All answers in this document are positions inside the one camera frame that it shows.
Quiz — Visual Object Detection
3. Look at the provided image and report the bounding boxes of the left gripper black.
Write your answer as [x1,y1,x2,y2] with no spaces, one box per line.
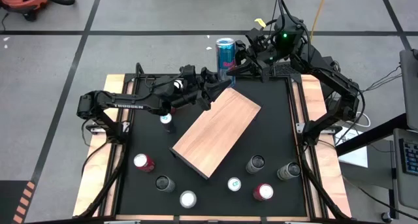
[178,65,232,111]

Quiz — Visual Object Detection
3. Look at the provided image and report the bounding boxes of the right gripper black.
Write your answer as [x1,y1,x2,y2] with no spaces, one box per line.
[227,27,278,81]

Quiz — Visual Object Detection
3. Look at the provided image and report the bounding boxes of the white Celsius can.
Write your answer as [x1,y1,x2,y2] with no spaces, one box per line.
[245,154,266,175]
[276,161,302,182]
[155,174,176,194]

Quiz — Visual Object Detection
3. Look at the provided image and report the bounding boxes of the black table mat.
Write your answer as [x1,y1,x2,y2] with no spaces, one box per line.
[116,76,310,217]

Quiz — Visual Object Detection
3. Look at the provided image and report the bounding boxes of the black metal beam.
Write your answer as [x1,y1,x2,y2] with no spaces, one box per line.
[335,112,409,157]

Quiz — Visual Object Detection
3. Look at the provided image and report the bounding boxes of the white paper sheet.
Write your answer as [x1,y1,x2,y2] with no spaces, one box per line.
[335,125,369,168]

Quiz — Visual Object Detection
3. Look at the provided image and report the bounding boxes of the light grey computer tower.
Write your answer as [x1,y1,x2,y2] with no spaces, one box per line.
[399,48,418,131]

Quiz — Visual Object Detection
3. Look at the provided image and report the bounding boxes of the dark computer keyboard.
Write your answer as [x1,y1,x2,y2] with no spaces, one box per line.
[398,138,418,176]

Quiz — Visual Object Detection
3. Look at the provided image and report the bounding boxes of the grey desk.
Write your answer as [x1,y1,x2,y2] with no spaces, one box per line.
[390,127,418,212]

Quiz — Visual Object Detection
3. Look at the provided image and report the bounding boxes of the orange shop vacuum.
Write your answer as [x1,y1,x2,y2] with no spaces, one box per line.
[0,0,50,22]

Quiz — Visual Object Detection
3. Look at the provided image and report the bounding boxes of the black orange striped floor mat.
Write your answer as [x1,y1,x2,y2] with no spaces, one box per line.
[0,180,37,224]

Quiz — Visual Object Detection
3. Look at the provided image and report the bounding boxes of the wooden shelf with black frame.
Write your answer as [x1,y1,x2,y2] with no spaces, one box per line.
[169,86,263,181]

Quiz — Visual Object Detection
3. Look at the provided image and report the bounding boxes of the yellow floor cable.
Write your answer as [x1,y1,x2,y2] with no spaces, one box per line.
[309,0,329,39]

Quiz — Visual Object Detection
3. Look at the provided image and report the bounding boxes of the black aluminium table frame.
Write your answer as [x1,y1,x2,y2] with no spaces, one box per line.
[76,62,352,224]

